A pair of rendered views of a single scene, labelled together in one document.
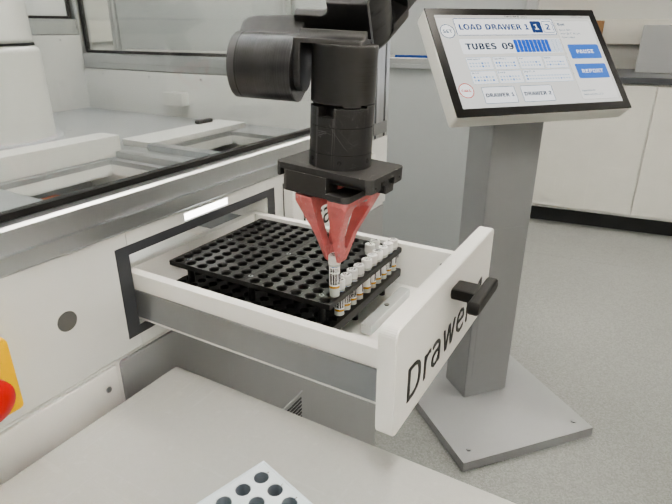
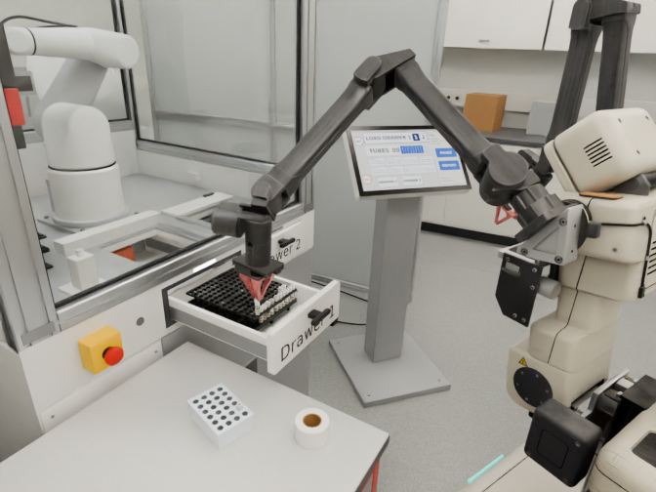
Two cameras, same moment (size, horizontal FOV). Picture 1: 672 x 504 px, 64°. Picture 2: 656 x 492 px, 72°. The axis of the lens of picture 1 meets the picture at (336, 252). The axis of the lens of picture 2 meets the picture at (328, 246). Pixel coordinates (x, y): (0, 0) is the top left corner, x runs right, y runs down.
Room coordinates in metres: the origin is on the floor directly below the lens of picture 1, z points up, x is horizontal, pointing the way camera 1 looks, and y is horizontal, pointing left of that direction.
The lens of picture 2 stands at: (-0.41, -0.15, 1.47)
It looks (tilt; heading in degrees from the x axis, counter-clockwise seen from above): 23 degrees down; 359
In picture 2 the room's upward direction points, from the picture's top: 2 degrees clockwise
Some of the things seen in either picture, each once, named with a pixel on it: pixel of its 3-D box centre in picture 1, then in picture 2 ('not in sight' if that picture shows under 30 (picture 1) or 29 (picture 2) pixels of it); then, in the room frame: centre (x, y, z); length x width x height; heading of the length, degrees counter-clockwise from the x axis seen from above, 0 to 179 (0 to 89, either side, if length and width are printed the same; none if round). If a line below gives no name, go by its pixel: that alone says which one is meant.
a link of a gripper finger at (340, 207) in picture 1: (331, 214); (255, 280); (0.50, 0.00, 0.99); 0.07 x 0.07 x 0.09; 58
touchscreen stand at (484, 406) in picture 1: (499, 261); (394, 277); (1.47, -0.49, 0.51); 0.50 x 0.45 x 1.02; 19
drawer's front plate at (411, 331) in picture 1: (443, 313); (307, 323); (0.50, -0.12, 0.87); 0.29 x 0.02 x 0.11; 150
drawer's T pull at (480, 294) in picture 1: (471, 292); (316, 315); (0.49, -0.14, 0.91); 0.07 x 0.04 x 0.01; 150
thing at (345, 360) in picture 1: (283, 279); (240, 302); (0.61, 0.07, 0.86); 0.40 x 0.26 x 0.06; 60
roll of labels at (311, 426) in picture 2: not in sight; (311, 428); (0.27, -0.14, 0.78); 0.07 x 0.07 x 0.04
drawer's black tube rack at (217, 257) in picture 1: (289, 277); (242, 301); (0.61, 0.06, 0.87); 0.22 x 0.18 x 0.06; 60
